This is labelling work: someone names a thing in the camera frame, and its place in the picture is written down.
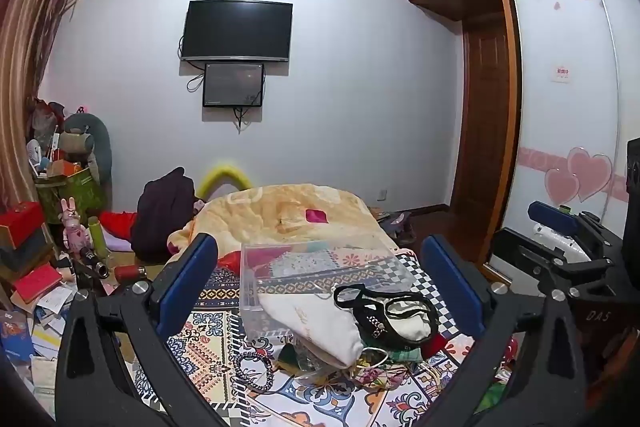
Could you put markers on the dark purple clothing heap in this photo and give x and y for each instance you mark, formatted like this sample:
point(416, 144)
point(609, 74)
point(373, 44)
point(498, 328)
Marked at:
point(162, 217)

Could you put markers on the green bottle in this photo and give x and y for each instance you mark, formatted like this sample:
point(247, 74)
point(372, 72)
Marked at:
point(95, 234)

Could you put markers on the red book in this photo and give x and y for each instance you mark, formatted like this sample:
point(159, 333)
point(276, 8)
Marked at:
point(37, 283)

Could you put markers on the clear plastic storage box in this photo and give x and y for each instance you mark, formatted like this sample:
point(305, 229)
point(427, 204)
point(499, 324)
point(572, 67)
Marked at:
point(280, 267)

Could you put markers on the black and white underwear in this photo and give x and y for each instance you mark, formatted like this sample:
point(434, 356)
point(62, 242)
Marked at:
point(407, 324)

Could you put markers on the red gift box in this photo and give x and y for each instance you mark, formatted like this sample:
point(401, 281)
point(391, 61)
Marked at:
point(19, 219)

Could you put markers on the patterned bed sheet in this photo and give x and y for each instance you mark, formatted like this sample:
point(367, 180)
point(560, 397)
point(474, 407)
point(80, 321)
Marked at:
point(215, 347)

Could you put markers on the pink rabbit figure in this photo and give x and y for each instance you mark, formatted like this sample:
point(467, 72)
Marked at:
point(74, 229)

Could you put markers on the green cardboard box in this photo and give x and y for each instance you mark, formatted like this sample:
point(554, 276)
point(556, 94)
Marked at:
point(80, 194)

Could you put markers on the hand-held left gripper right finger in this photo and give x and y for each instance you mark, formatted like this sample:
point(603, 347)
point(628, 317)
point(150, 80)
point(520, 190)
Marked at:
point(452, 288)

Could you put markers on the wall-mounted black television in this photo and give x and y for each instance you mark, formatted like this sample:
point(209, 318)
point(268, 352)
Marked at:
point(236, 29)

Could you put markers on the pair of slippers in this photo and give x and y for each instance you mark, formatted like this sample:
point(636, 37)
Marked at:
point(397, 227)

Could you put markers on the blue book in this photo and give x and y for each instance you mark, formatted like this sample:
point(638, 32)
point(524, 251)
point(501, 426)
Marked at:
point(15, 337)

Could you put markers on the brown wooden door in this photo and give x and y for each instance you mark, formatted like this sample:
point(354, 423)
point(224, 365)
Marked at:
point(482, 122)

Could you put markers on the grey plush toy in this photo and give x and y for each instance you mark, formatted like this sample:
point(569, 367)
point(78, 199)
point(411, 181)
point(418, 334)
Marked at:
point(95, 142)

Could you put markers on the yellow fleece blanket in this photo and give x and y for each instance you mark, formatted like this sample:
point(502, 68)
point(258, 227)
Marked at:
point(260, 217)

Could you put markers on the white wall socket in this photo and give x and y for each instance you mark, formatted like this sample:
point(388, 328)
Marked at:
point(382, 193)

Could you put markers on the yellow foam tube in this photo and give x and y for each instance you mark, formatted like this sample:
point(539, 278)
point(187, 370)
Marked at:
point(220, 172)

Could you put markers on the black flashlight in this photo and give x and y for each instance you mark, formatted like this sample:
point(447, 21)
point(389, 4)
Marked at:
point(94, 263)

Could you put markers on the red cylinder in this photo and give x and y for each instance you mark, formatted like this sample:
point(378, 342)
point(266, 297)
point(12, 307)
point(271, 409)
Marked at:
point(131, 273)

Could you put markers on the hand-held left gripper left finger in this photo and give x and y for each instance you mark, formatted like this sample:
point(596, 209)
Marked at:
point(186, 279)

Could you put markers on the striped brown curtain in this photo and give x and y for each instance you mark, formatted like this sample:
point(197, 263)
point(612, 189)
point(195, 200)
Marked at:
point(27, 32)

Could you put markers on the pile of papers and books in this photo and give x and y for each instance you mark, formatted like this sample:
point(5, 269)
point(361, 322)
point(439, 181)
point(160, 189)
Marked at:
point(47, 332)

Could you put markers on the small black wall monitor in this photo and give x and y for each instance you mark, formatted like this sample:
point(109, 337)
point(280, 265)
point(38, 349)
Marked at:
point(233, 85)

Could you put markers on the red cloth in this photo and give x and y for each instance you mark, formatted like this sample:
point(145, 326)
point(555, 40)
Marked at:
point(117, 223)

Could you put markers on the white plastic device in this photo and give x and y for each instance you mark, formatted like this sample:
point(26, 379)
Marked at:
point(552, 237)

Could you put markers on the wooden wardrobe with heart stickers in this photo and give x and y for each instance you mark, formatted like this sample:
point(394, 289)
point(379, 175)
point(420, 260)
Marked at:
point(560, 132)

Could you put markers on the cream cloth pouch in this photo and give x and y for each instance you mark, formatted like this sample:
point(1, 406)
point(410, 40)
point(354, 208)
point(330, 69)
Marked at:
point(312, 324)

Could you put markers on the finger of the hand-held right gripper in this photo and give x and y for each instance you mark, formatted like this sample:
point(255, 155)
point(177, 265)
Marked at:
point(550, 213)
point(545, 257)

